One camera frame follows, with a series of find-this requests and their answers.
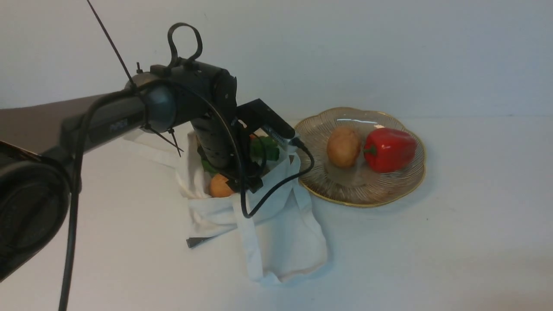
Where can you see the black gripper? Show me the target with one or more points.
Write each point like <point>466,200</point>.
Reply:
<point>228,155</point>

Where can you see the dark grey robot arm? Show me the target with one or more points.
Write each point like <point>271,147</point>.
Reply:
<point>42,147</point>

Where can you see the grey flat object under bag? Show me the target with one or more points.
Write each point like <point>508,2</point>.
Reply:
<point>194,242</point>

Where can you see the white cloth tote bag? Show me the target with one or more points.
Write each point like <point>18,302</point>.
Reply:
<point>281,242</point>

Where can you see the green cucumber vegetable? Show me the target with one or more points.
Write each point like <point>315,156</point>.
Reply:
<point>208,167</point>

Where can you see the orange carrot with green top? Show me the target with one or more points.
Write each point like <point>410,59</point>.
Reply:
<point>264,147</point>

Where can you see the brown potato on plate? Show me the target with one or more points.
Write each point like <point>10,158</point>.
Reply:
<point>343,147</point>

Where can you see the glass plate with gold rim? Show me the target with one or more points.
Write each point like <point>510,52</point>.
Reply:
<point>359,185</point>

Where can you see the red bell pepper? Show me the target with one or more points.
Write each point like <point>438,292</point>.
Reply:
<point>388,150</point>

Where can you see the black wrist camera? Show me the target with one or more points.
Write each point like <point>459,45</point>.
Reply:
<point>257,115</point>

